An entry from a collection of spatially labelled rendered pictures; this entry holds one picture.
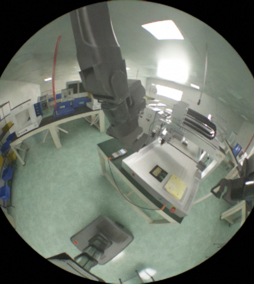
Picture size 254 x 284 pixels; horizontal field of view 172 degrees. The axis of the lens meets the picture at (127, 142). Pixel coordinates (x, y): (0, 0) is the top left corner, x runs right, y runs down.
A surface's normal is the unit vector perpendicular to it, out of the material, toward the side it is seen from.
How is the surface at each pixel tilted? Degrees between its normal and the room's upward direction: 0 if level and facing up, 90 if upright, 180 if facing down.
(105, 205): 0
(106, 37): 81
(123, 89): 90
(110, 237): 0
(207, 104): 90
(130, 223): 0
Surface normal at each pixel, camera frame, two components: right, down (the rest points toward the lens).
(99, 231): 0.11, -0.79
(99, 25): 0.75, 0.45
